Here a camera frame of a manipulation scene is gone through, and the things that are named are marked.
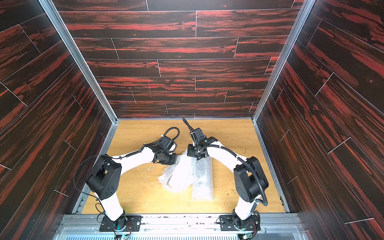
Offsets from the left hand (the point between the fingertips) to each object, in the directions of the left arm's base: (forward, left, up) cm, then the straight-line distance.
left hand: (177, 161), depth 92 cm
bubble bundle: (-15, -16, +6) cm, 22 cm away
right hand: (+5, -10, +5) cm, 12 cm away
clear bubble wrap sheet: (-10, -3, +2) cm, 11 cm away
